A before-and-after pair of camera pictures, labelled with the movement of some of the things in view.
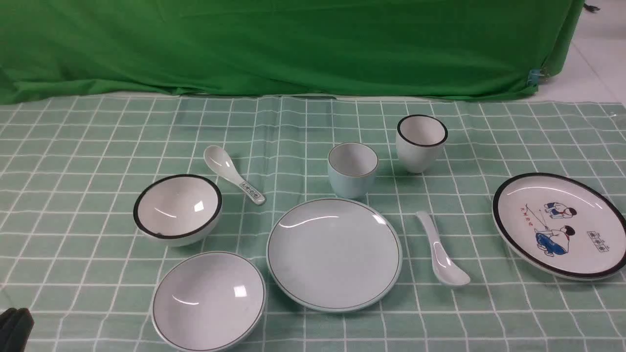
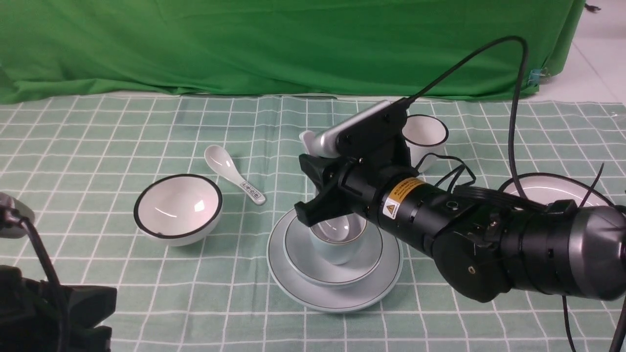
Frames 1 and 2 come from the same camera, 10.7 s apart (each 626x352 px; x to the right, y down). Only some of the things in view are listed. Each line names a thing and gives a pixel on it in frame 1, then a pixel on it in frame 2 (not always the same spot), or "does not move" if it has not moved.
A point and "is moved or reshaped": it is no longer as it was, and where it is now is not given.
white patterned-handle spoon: x=217 y=158 does not move
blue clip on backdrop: x=534 y=75 does not move
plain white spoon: x=445 y=267 is moved or reshaped
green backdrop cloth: x=471 y=49 does not move
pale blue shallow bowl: x=208 y=301 -> x=302 y=257
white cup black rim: x=419 y=140 does not move
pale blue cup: x=352 y=166 is moved or reshaped
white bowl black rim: x=177 y=210 does not move
